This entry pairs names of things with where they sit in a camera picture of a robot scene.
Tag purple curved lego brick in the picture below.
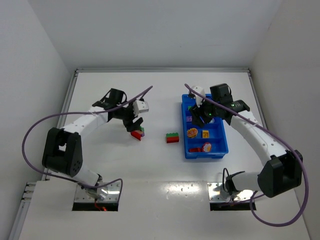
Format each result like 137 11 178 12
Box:
186 116 193 122

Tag red flower lego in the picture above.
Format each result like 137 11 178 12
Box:
201 142 212 153

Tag red curved lego brick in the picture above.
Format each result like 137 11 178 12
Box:
188 147 202 153

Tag yellow lego piece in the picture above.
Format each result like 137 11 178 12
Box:
202 130 210 139

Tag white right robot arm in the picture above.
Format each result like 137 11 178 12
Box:
188 83 303 198

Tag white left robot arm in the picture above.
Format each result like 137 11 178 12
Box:
42 88 149 189

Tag blue compartment bin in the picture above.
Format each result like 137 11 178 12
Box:
181 94 229 159

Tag green top lego brick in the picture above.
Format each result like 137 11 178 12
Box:
165 132 179 138

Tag red bottom lego brick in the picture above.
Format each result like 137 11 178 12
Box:
166 136 180 144

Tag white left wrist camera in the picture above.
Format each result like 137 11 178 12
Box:
132 100 149 117

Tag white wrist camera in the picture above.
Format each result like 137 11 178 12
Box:
188 85 206 108
132 100 149 117

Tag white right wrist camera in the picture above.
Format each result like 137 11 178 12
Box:
188 85 206 108

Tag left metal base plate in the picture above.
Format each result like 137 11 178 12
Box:
74 181 122 203

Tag metal base plate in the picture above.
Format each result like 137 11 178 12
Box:
207 182 254 204
74 181 122 203

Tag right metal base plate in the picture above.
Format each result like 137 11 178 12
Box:
207 182 254 204

